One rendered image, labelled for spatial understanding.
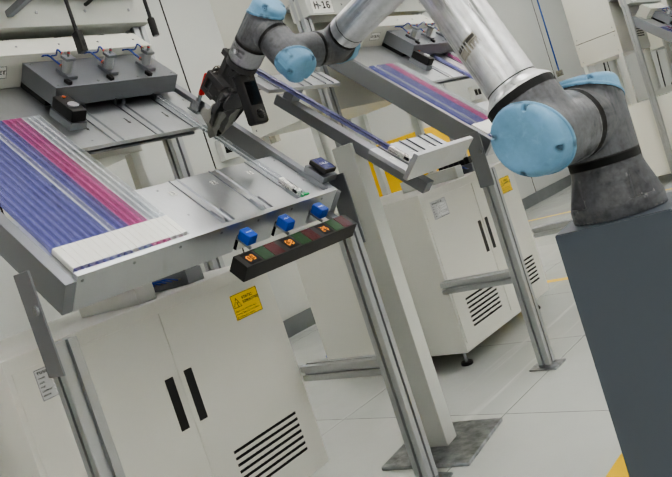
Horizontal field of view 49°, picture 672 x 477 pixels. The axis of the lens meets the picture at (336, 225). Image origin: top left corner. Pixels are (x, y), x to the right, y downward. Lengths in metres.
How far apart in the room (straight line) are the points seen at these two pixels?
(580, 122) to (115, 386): 1.04
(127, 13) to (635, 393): 1.52
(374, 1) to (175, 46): 2.74
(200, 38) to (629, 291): 3.38
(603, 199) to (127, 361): 0.99
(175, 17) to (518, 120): 3.28
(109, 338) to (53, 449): 0.24
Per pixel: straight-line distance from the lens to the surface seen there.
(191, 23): 4.29
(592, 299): 1.25
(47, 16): 1.94
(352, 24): 1.54
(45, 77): 1.76
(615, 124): 1.23
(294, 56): 1.50
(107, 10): 2.04
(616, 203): 1.22
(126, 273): 1.28
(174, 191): 1.51
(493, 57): 1.16
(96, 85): 1.78
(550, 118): 1.09
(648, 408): 1.30
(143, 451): 1.64
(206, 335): 1.74
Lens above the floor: 0.74
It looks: 3 degrees down
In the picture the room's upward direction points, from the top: 18 degrees counter-clockwise
